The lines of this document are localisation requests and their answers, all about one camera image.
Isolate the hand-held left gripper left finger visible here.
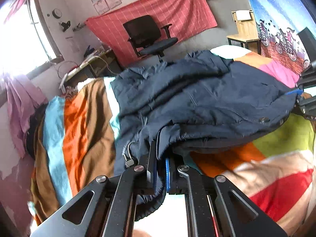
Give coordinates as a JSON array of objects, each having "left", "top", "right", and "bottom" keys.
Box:
[{"left": 30, "top": 140, "right": 158, "bottom": 237}]

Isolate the blue printed bicycle curtain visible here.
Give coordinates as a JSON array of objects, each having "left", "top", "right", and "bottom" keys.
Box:
[{"left": 241, "top": 0, "right": 316, "bottom": 76}]

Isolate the white box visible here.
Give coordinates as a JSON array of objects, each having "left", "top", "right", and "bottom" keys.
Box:
[{"left": 236, "top": 10, "right": 252, "bottom": 21}]

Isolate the white cable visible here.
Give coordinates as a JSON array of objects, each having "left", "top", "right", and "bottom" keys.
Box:
[{"left": 92, "top": 55, "right": 119, "bottom": 76}]

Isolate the red window curtain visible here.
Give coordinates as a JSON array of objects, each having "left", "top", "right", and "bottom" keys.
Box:
[{"left": 4, "top": 0, "right": 34, "bottom": 24}]

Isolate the colourful patchwork blanket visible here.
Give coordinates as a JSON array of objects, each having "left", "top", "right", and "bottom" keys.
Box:
[{"left": 26, "top": 45, "right": 316, "bottom": 237}]

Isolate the dark navy padded jacket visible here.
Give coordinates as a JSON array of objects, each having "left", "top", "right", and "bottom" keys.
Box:
[{"left": 110, "top": 50, "right": 300, "bottom": 221}]

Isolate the wooden desk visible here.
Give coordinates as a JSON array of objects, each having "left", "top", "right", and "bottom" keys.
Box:
[{"left": 59, "top": 48, "right": 122, "bottom": 89}]

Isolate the window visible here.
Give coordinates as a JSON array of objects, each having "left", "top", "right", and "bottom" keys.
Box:
[{"left": 0, "top": 0, "right": 65, "bottom": 79}]

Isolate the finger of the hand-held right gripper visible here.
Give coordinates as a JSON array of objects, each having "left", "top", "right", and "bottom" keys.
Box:
[
  {"left": 294, "top": 98, "right": 316, "bottom": 121},
  {"left": 287, "top": 65, "right": 316, "bottom": 96}
]

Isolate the pink hanging garment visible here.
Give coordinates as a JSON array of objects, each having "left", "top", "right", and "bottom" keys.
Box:
[{"left": 0, "top": 73, "right": 48, "bottom": 158}]

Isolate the black office chair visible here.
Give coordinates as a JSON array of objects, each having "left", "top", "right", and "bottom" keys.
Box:
[{"left": 123, "top": 15, "right": 179, "bottom": 62}]

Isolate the wooden chair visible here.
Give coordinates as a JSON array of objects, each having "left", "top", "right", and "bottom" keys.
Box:
[{"left": 227, "top": 10, "right": 261, "bottom": 55}]

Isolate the red checked wall cloth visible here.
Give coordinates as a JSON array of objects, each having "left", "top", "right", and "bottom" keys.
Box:
[{"left": 85, "top": 0, "right": 218, "bottom": 67}]

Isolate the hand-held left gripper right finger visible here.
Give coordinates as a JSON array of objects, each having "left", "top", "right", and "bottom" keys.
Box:
[{"left": 165, "top": 157, "right": 288, "bottom": 237}]

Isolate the dark cloth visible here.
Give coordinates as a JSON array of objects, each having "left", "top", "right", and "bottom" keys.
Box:
[{"left": 26, "top": 104, "right": 47, "bottom": 161}]

